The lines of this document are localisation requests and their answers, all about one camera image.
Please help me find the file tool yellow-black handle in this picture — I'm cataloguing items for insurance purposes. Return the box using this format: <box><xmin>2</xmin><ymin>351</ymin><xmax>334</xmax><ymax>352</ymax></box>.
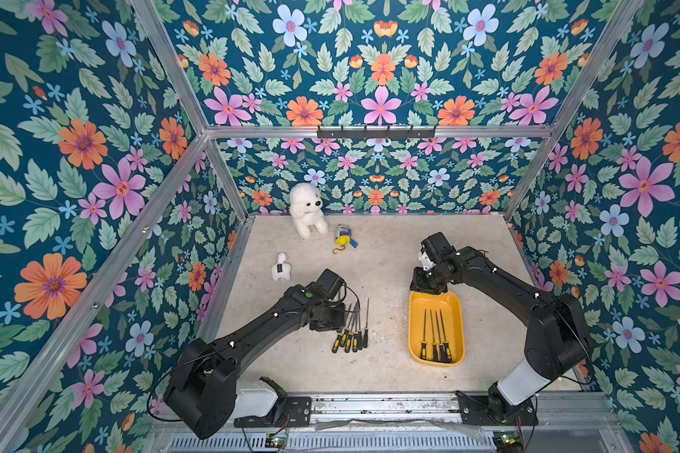
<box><xmin>343</xmin><ymin>303</ymin><xmax>358</xmax><ymax>353</ymax></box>
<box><xmin>362</xmin><ymin>297</ymin><xmax>370</xmax><ymax>349</ymax></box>
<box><xmin>332</xmin><ymin>311</ymin><xmax>354</xmax><ymax>353</ymax></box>
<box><xmin>351</xmin><ymin>302</ymin><xmax>363</xmax><ymax>353</ymax></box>
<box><xmin>436</xmin><ymin>311</ymin><xmax>453</xmax><ymax>364</ymax></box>
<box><xmin>434</xmin><ymin>311</ymin><xmax>445</xmax><ymax>362</ymax></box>
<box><xmin>429</xmin><ymin>310</ymin><xmax>440</xmax><ymax>362</ymax></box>
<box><xmin>419</xmin><ymin>309</ymin><xmax>428</xmax><ymax>361</ymax></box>

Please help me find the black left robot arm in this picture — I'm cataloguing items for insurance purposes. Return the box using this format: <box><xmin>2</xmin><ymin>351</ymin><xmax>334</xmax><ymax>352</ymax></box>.
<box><xmin>164</xmin><ymin>269</ymin><xmax>347</xmax><ymax>440</ymax></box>

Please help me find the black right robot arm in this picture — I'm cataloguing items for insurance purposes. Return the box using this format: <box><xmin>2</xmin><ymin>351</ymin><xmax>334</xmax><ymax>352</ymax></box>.
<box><xmin>410</xmin><ymin>232</ymin><xmax>591</xmax><ymax>417</ymax></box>

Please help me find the yellow plastic storage tray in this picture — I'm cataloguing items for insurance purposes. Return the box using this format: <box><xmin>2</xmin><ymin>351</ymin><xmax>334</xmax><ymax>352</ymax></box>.
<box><xmin>408</xmin><ymin>292</ymin><xmax>466</xmax><ymax>367</ymax></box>

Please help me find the small white robot figurine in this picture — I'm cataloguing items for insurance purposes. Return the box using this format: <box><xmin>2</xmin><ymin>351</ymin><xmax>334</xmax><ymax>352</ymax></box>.
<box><xmin>271</xmin><ymin>252</ymin><xmax>292</xmax><ymax>281</ymax></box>

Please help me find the yellow blue small toy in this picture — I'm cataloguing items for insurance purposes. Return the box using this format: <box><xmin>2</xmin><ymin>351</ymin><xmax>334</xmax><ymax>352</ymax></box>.
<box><xmin>332</xmin><ymin>225</ymin><xmax>358</xmax><ymax>255</ymax></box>

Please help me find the white plush seal toy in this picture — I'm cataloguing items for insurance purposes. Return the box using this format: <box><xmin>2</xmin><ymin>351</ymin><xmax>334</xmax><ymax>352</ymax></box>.
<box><xmin>289</xmin><ymin>183</ymin><xmax>329</xmax><ymax>240</ymax></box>

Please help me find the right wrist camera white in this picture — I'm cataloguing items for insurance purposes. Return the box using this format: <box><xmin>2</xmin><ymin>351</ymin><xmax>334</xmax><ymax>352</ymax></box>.
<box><xmin>419</xmin><ymin>252</ymin><xmax>436</xmax><ymax>271</ymax></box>

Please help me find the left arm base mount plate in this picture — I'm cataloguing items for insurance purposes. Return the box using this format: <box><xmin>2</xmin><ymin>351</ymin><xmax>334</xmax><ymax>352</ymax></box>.
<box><xmin>233</xmin><ymin>396</ymin><xmax>313</xmax><ymax>428</ymax></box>

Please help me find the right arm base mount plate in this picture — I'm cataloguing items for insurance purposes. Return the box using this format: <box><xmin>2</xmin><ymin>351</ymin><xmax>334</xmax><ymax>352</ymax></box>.
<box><xmin>455</xmin><ymin>391</ymin><xmax>538</xmax><ymax>427</ymax></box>

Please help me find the black wall hook rail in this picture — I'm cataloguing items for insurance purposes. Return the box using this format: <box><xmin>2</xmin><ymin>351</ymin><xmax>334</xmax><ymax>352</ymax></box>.
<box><xmin>315</xmin><ymin>126</ymin><xmax>436</xmax><ymax>141</ymax></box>

